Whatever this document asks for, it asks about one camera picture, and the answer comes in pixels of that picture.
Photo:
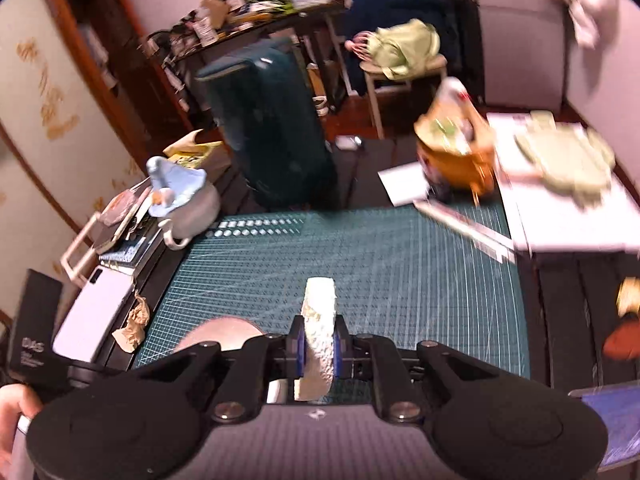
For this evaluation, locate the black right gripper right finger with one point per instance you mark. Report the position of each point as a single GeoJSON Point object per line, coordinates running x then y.
{"type": "Point", "coordinates": [387, 369]}

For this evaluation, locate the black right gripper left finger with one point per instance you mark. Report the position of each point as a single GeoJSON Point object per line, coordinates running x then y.
{"type": "Point", "coordinates": [261, 360]}

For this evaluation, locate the white bowl red rim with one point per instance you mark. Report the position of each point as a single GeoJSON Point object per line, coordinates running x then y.
{"type": "Point", "coordinates": [231, 333]}

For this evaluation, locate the beige oval sponge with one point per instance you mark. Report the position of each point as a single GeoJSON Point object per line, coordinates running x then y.
{"type": "Point", "coordinates": [319, 313]}

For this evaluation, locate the person left hand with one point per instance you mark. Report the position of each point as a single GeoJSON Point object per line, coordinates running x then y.
{"type": "Point", "coordinates": [17, 400]}

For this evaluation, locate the crumpled brown paper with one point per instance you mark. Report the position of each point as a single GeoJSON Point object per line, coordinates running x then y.
{"type": "Point", "coordinates": [129, 337]}

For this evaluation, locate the green cutting mat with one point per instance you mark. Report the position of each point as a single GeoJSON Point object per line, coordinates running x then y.
{"type": "Point", "coordinates": [397, 274]}

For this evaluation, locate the blue hat white teapot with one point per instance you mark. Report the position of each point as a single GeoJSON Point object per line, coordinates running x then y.
{"type": "Point", "coordinates": [184, 202]}

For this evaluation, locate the white pen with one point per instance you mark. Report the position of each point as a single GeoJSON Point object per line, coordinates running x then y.
{"type": "Point", "coordinates": [492, 243]}

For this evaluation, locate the white card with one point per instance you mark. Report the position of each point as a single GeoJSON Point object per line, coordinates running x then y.
{"type": "Point", "coordinates": [405, 184]}

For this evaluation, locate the white paper stack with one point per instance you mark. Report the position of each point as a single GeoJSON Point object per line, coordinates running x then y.
{"type": "Point", "coordinates": [541, 220]}

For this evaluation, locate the orange pig teapot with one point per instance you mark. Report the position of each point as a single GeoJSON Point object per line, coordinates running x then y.
{"type": "Point", "coordinates": [455, 144]}

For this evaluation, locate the smartphone with lit screen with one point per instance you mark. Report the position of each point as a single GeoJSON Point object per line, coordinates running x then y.
{"type": "Point", "coordinates": [618, 407]}

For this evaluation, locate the leaf shaped coaster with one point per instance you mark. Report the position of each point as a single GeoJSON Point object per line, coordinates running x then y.
{"type": "Point", "coordinates": [623, 344]}

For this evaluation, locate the wooden stool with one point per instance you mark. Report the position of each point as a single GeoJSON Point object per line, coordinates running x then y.
{"type": "Point", "coordinates": [436, 66]}

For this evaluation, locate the pale green container lid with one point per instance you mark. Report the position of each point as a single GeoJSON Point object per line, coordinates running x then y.
{"type": "Point", "coordinates": [569, 159]}

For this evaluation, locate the light green bag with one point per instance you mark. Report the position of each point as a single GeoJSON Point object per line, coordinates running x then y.
{"type": "Point", "coordinates": [404, 50]}

